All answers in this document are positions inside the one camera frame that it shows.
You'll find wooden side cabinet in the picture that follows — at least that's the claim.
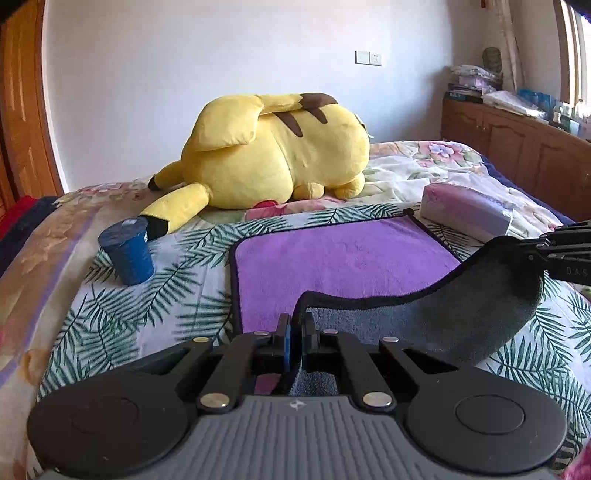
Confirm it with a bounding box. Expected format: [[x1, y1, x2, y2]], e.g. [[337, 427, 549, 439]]
[[441, 98, 590, 221]]

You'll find purple and grey towel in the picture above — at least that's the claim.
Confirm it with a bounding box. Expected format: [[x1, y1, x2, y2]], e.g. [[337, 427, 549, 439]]
[[229, 214, 543, 366]]

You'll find white folded cloth on cabinet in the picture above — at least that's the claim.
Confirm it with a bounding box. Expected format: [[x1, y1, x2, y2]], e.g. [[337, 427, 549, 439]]
[[482, 90, 548, 121]]

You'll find stack of folded items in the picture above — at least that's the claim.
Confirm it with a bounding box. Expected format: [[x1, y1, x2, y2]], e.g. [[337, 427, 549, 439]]
[[445, 64, 503, 104]]

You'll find wooden door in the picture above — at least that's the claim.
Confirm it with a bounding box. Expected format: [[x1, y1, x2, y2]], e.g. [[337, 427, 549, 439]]
[[1, 1, 63, 198]]

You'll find blue cup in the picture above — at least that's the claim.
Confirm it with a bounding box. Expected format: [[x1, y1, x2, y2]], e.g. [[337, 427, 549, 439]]
[[98, 217, 154, 286]]

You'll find red and navy bedding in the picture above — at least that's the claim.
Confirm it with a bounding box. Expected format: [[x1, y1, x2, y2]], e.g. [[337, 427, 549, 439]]
[[1, 196, 57, 274]]

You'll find yellow Pikachu plush toy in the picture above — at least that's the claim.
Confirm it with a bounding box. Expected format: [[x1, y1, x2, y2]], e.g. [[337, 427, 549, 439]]
[[141, 93, 370, 240]]

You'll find floral bed blanket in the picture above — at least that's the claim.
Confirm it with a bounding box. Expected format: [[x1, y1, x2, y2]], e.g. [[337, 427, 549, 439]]
[[0, 139, 591, 480]]

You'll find white wall switch socket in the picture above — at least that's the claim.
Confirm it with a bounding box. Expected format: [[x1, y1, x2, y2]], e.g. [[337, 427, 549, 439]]
[[355, 50, 382, 66]]

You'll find tissue pack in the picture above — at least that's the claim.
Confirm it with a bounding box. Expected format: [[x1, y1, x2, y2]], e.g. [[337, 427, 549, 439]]
[[420, 183, 513, 242]]

